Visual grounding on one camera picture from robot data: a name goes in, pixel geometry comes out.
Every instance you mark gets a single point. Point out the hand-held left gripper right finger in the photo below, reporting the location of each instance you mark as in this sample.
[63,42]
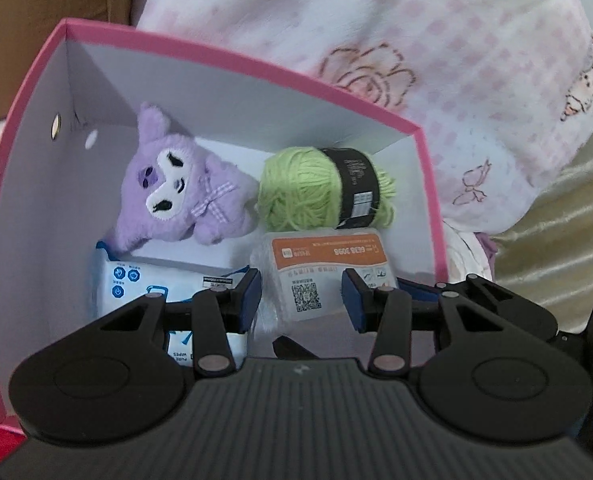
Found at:
[351,300]

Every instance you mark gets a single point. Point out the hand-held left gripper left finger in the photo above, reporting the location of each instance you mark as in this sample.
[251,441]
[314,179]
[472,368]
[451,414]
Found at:
[251,300]

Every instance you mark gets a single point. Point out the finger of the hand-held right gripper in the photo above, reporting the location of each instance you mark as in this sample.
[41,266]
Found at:
[419,294]
[289,350]

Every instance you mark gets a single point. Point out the orange labelled tissue packet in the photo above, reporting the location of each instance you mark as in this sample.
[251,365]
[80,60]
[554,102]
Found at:
[316,270]

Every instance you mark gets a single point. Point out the blue wet wipes pack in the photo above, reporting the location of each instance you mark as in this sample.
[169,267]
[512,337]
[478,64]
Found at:
[141,280]

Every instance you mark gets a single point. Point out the purple plush toy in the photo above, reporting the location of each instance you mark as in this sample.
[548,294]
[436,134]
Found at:
[176,210]

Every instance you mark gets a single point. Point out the green yarn ball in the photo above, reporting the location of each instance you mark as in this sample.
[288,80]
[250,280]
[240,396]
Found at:
[296,190]

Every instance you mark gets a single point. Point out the pink cardboard box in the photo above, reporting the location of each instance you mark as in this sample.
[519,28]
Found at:
[41,210]

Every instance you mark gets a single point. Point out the gold satin cloth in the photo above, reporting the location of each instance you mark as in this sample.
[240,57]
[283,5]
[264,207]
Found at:
[551,240]

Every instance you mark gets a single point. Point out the pink checked pillow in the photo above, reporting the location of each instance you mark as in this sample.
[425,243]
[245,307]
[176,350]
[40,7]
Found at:
[426,60]

